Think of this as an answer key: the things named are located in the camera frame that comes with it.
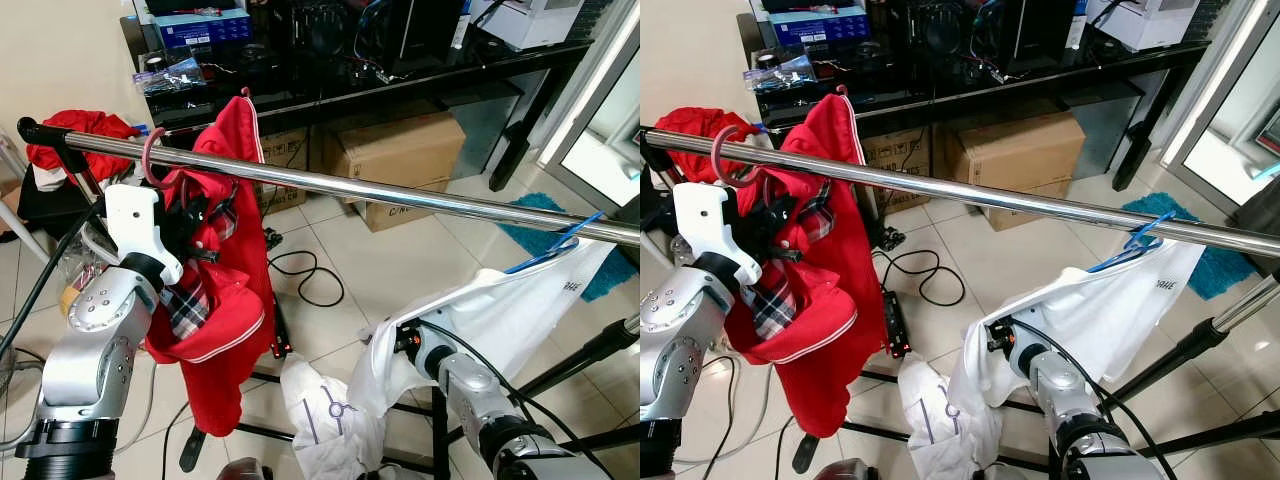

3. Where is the red polo shirt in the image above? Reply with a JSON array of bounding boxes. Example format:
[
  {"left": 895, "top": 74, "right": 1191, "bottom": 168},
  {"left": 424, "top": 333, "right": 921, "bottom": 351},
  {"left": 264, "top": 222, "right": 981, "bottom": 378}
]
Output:
[
  {"left": 725, "top": 92, "right": 887, "bottom": 439},
  {"left": 145, "top": 95, "right": 277, "bottom": 439}
]

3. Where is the red plastic hanger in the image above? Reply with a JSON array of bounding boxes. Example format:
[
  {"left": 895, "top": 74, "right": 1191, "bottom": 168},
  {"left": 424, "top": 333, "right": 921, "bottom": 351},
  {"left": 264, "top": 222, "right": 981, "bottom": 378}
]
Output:
[
  {"left": 142, "top": 86, "right": 252, "bottom": 191},
  {"left": 710, "top": 84, "right": 851, "bottom": 189}
]

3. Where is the blue hanger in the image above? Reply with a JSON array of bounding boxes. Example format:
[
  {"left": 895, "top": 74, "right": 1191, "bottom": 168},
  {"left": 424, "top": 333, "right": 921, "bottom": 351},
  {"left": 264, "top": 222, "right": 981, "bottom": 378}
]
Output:
[
  {"left": 1087, "top": 209, "right": 1180, "bottom": 274},
  {"left": 504, "top": 211, "right": 607, "bottom": 276}
]

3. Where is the small cardboard box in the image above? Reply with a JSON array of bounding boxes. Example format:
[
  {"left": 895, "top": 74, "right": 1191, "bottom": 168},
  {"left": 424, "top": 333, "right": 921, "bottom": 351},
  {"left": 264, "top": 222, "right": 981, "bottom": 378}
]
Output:
[
  {"left": 258, "top": 128, "right": 313, "bottom": 217},
  {"left": 862, "top": 128, "right": 933, "bottom": 217}
]

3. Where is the black power strip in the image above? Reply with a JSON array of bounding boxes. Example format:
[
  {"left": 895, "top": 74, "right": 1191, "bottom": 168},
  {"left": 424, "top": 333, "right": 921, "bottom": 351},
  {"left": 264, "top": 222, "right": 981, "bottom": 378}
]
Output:
[
  {"left": 268, "top": 298, "right": 294, "bottom": 361},
  {"left": 880, "top": 294, "right": 912, "bottom": 359}
]

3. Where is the large clear bag of goods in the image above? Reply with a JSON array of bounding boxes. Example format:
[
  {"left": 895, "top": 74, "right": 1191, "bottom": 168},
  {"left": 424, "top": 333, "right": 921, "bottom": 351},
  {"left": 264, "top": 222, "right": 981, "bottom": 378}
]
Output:
[{"left": 55, "top": 225, "right": 113, "bottom": 313}]

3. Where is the red clothes pile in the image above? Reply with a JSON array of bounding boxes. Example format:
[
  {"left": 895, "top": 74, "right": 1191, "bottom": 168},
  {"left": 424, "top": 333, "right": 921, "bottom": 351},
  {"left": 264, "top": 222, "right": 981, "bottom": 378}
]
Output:
[
  {"left": 25, "top": 108, "right": 143, "bottom": 183},
  {"left": 655, "top": 105, "right": 749, "bottom": 183}
]

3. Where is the cardboard box with black print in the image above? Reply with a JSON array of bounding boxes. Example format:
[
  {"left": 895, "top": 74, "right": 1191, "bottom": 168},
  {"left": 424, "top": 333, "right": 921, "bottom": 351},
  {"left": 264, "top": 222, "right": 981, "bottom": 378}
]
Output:
[
  {"left": 355, "top": 182, "right": 453, "bottom": 233},
  {"left": 978, "top": 182, "right": 1073, "bottom": 231}
]

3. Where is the clear plastic bag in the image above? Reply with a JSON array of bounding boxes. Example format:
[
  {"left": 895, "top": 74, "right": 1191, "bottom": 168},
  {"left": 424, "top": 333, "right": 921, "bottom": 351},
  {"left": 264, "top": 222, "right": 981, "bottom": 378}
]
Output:
[
  {"left": 134, "top": 55, "right": 207, "bottom": 97},
  {"left": 742, "top": 50, "right": 817, "bottom": 97}
]

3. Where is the chrome and black clothes rack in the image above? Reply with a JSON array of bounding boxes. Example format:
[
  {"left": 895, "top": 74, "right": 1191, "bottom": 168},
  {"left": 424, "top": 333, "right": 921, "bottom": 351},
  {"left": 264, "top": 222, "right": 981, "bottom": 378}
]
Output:
[
  {"left": 640, "top": 125, "right": 1280, "bottom": 480},
  {"left": 18, "top": 116, "right": 641, "bottom": 480}
]

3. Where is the teal rug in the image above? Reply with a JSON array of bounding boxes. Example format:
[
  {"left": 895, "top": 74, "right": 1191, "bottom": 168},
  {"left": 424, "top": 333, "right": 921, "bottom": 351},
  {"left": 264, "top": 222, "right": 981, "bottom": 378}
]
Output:
[
  {"left": 498, "top": 192, "right": 641, "bottom": 303},
  {"left": 1120, "top": 192, "right": 1258, "bottom": 301}
]

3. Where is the blue white box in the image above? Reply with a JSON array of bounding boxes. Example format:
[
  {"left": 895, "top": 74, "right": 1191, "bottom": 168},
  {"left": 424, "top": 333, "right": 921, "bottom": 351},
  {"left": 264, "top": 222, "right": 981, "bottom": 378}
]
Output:
[
  {"left": 150, "top": 8, "right": 254, "bottom": 49},
  {"left": 765, "top": 5, "right": 873, "bottom": 46}
]

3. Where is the large cardboard box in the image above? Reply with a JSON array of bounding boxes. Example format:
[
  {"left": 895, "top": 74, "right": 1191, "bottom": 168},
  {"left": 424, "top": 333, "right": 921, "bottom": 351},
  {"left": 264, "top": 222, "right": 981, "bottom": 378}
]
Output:
[
  {"left": 944, "top": 110, "right": 1087, "bottom": 201},
  {"left": 333, "top": 112, "right": 467, "bottom": 197}
]

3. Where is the black desk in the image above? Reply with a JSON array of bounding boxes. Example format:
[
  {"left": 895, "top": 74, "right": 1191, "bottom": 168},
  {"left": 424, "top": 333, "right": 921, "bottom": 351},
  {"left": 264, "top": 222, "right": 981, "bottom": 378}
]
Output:
[
  {"left": 738, "top": 0, "right": 1213, "bottom": 191},
  {"left": 120, "top": 0, "right": 603, "bottom": 191}
]

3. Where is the black computer tower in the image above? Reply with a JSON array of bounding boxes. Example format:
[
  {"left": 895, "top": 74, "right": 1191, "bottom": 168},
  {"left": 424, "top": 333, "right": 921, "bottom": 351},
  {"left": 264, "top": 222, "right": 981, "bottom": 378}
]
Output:
[
  {"left": 360, "top": 0, "right": 467, "bottom": 79},
  {"left": 975, "top": 0, "right": 1083, "bottom": 77}
]

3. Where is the grey curtain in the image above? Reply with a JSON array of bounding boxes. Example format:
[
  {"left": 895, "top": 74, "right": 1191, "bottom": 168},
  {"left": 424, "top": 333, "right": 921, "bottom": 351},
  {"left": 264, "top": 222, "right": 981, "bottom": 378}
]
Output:
[{"left": 1232, "top": 178, "right": 1280, "bottom": 263}]

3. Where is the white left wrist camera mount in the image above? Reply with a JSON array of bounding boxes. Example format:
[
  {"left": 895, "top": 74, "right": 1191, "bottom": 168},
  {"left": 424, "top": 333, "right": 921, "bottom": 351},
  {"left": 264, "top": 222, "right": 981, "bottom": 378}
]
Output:
[
  {"left": 672, "top": 183, "right": 765, "bottom": 287},
  {"left": 103, "top": 183, "right": 187, "bottom": 287}
]

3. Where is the black floor cable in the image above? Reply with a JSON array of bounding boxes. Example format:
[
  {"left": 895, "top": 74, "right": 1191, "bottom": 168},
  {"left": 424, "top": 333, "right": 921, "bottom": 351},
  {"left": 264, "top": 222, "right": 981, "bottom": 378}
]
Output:
[
  {"left": 874, "top": 250, "right": 967, "bottom": 309},
  {"left": 267, "top": 250, "right": 347, "bottom": 309}
]

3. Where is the silver door frame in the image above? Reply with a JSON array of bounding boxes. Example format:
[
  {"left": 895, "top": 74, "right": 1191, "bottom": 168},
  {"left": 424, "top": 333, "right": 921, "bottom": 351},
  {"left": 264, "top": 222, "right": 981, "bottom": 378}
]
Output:
[
  {"left": 1160, "top": 0, "right": 1280, "bottom": 217},
  {"left": 535, "top": 0, "right": 641, "bottom": 217}
]

